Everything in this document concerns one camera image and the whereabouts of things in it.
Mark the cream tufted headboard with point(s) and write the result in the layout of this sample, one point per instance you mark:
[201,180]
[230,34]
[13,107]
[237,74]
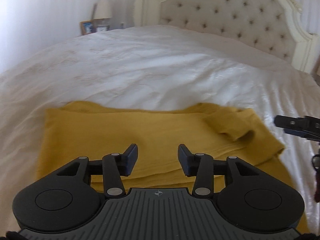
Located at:
[271,26]

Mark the wooden picture frame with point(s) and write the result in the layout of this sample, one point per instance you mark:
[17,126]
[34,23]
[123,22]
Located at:
[87,27]

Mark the white bedside lamp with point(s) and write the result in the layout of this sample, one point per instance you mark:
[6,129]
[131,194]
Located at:
[102,13]

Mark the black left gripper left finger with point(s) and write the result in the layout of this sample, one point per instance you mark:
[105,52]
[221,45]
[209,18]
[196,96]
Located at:
[114,166]

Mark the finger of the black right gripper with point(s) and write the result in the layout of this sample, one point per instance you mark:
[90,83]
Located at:
[289,124]

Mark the white embroidered bedspread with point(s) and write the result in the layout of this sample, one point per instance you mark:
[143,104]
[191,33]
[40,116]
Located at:
[157,68]

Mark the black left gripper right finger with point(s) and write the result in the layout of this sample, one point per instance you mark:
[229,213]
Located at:
[203,167]

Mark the small white alarm clock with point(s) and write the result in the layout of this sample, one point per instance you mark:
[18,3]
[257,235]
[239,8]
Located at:
[102,28]

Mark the mustard yellow knit sweater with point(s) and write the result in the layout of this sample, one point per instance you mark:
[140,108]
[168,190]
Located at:
[83,128]

